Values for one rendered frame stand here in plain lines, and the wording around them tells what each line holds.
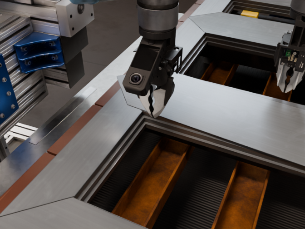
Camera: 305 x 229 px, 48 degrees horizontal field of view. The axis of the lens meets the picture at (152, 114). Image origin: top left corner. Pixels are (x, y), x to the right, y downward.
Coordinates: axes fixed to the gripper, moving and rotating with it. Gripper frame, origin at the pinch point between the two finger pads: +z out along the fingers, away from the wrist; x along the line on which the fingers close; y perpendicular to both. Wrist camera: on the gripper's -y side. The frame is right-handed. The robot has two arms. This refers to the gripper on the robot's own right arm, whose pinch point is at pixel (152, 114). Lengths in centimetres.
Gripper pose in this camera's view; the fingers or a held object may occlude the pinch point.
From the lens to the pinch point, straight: 74.9
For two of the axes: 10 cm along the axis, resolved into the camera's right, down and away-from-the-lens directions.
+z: 0.0, 7.8, 6.3
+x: -9.0, -2.7, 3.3
